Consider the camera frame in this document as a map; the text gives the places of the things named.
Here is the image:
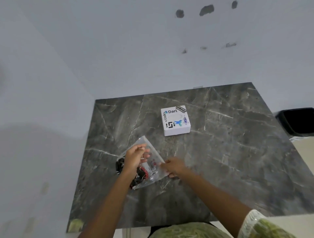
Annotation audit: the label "person's right forearm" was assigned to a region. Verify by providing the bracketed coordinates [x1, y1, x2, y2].
[177, 168, 253, 238]

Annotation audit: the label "black and red items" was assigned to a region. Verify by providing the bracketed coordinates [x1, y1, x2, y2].
[116, 158, 157, 189]

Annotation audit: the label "person's left forearm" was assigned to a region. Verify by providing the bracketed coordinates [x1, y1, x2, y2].
[82, 165, 140, 238]

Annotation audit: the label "person's right hand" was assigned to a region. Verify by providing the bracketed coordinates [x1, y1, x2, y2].
[160, 157, 189, 179]

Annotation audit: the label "person's left hand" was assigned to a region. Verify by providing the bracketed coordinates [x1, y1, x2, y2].
[122, 144, 151, 173]

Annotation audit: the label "white box with stickers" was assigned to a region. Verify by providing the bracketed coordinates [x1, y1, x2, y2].
[161, 106, 191, 137]

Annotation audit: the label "black bin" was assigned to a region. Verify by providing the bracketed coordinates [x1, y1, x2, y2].
[275, 108, 314, 137]

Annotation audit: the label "green patterned garment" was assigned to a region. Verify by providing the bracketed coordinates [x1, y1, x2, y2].
[149, 209, 298, 238]

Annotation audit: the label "clear plastic zip bag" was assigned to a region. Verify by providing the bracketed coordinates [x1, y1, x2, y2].
[116, 136, 173, 190]

